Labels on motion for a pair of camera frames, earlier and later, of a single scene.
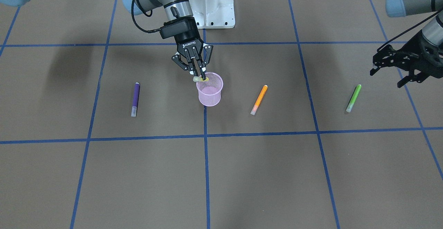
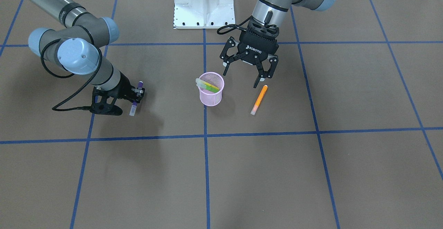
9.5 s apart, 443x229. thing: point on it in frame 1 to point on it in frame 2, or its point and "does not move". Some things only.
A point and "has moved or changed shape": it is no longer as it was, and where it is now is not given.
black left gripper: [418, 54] to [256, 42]
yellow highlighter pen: [199, 79] has moved or changed shape
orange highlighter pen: [261, 95] does not move
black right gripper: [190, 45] to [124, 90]
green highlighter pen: [353, 98] to [208, 88]
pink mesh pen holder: [209, 91] does not move
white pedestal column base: [212, 3] does not move
